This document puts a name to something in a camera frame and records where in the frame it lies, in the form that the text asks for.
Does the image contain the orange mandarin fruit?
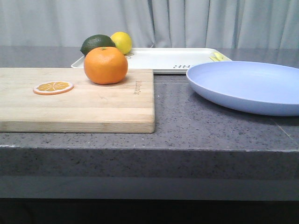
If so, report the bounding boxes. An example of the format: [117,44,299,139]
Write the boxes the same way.
[84,47,128,84]

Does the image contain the light blue plate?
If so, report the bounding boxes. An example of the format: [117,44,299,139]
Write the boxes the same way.
[186,61,299,116]

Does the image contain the white rectangular tray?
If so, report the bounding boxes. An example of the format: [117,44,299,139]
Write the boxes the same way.
[71,48,233,75]

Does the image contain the wooden cutting board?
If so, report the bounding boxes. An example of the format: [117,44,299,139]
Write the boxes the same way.
[0,68,155,133]

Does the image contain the yellow lemon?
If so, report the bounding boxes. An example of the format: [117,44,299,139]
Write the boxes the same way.
[111,32,132,55]

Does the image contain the grey curtain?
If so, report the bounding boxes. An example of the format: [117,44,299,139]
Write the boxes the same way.
[0,0,299,49]

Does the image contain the dark green lime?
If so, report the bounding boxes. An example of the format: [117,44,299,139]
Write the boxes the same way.
[80,34,115,56]

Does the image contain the orange slice piece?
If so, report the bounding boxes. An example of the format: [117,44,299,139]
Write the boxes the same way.
[33,81,74,95]

